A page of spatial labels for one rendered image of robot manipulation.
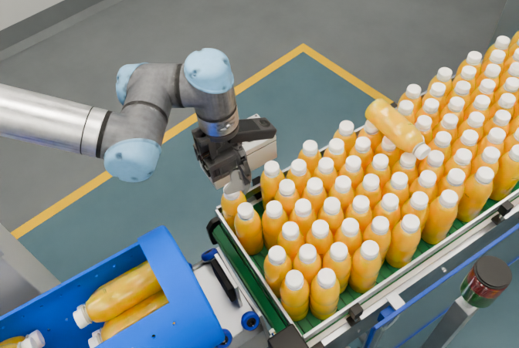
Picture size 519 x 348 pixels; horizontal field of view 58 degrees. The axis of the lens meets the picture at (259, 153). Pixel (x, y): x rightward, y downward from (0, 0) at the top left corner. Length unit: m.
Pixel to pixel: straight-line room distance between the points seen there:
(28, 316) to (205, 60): 0.71
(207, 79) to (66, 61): 2.83
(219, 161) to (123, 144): 0.25
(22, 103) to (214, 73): 0.28
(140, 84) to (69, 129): 0.14
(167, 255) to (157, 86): 0.35
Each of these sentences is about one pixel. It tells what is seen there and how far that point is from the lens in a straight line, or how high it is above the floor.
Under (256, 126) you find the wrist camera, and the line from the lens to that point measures 0.93.
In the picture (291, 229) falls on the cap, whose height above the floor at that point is 1.09.
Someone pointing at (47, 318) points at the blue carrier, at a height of 1.05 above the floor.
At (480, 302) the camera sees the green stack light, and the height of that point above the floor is 1.19.
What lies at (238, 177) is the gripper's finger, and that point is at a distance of 0.97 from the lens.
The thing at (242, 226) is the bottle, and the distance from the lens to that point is 1.18.
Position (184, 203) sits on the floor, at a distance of 2.50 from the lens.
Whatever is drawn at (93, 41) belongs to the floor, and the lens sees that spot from 3.63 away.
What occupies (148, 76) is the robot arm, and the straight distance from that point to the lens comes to 0.80.
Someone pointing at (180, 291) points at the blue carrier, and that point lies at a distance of 0.94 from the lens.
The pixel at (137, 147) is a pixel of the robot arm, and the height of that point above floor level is 1.55.
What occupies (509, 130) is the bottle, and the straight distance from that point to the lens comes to 1.47.
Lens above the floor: 2.08
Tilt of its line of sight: 52 degrees down
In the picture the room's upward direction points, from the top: 6 degrees counter-clockwise
